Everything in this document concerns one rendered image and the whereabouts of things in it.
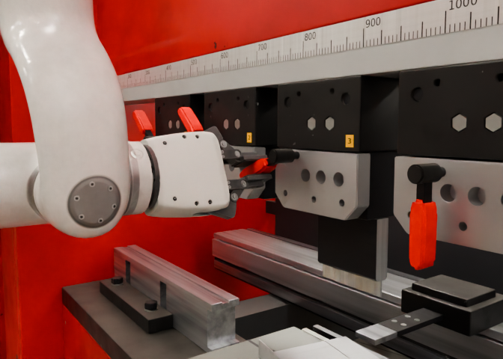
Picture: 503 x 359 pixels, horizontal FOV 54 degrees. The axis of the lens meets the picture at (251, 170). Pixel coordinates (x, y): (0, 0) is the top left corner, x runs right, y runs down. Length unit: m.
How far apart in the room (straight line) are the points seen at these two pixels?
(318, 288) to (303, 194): 0.46
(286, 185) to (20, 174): 0.33
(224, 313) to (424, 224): 0.55
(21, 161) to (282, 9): 0.38
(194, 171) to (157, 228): 0.86
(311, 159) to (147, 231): 0.87
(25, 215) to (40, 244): 0.82
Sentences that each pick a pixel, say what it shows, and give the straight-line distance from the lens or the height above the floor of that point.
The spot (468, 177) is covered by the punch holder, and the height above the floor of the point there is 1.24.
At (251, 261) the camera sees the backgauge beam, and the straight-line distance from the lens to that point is 1.24.
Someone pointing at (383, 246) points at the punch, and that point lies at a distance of 0.61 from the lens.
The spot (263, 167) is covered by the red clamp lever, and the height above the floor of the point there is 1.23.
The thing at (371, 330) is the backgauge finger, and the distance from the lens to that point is 0.73.
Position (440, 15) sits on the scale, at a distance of 0.51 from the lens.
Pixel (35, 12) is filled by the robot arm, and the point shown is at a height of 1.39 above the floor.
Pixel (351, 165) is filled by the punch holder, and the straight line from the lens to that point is 0.57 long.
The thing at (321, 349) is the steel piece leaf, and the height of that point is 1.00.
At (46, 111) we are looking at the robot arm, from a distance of 0.44.
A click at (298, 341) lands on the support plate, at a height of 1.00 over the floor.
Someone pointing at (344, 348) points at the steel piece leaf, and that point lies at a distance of 0.67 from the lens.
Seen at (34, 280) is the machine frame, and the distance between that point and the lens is 1.36.
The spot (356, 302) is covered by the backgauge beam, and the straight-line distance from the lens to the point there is 0.99.
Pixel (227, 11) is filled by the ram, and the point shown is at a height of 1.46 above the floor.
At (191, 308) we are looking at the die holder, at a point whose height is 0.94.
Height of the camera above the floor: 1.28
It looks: 5 degrees down
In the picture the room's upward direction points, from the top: straight up
